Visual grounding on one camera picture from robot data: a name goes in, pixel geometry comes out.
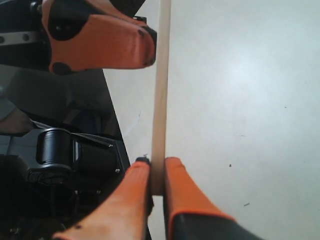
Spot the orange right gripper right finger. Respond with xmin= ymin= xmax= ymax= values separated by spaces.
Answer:
xmin=163 ymin=157 xmax=259 ymax=240

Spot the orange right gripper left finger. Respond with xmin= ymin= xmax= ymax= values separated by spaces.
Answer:
xmin=52 ymin=157 xmax=152 ymax=240

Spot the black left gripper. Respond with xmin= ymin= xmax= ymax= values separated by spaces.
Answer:
xmin=0 ymin=0 xmax=157 ymax=74

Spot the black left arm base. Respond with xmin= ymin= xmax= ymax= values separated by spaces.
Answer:
xmin=0 ymin=66 xmax=130 ymax=240

